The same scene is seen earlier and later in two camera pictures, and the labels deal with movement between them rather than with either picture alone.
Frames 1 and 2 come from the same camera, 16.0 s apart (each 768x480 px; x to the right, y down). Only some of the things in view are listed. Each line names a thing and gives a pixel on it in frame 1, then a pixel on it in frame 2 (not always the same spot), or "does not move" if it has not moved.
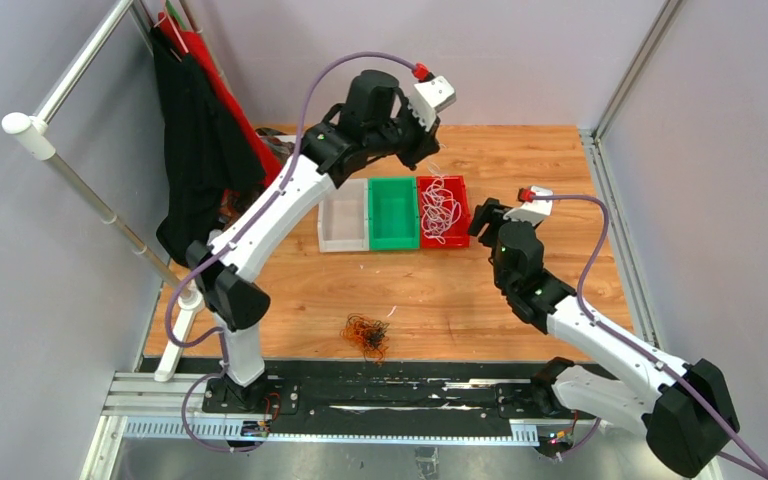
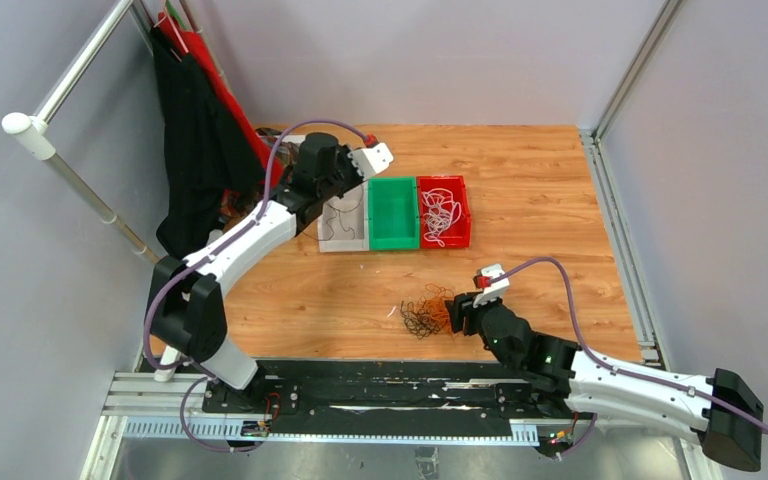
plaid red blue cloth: x=233 y=204 does not move
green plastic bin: x=393 y=213 does not move
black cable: x=373 y=334 to x=418 y=322
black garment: x=205 y=151 does not move
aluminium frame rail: x=595 y=145 does not move
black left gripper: x=427 y=142 to x=342 y=157
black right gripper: x=491 y=212 to x=463 y=311
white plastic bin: x=343 y=217 does not move
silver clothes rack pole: x=39 y=140 does not move
